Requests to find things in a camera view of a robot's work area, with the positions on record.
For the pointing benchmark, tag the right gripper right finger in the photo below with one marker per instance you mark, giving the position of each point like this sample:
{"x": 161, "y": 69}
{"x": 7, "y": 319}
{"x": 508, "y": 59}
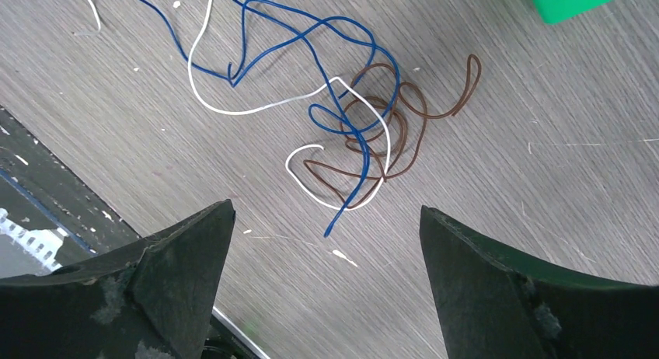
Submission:
{"x": 495, "y": 301}

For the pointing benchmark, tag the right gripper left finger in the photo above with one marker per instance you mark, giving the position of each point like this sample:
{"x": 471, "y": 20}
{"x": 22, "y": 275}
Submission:
{"x": 149, "y": 299}

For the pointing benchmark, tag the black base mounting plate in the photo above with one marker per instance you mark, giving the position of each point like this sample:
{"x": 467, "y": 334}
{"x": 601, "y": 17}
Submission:
{"x": 91, "y": 225}

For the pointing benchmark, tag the slotted white cable duct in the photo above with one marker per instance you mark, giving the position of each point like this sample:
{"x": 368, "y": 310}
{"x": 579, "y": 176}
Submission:
{"x": 42, "y": 244}

